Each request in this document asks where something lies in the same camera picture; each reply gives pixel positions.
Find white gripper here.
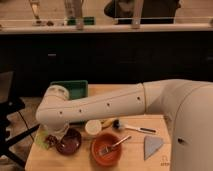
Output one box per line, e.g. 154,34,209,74
45,124,69,139

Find dark purple grapes bunch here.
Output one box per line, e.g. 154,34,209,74
45,135,59,148

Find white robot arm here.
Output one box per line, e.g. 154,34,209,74
36,79,213,171

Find purple bowl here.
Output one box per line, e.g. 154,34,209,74
56,128,82,156

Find orange bowl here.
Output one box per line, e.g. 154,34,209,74
91,133,122,167

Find small green cup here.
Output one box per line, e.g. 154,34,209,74
34,131,49,149

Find white cup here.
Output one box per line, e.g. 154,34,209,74
85,120,102,136

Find green plastic tray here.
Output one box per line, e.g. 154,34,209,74
51,80,88,100

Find yellow banana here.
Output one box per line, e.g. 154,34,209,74
102,118,115,128

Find black chair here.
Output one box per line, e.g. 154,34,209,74
0,70,40,168

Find grey folded cloth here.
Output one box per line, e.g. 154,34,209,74
144,136,164,160

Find green box on shelf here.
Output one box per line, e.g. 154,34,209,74
67,17,95,25

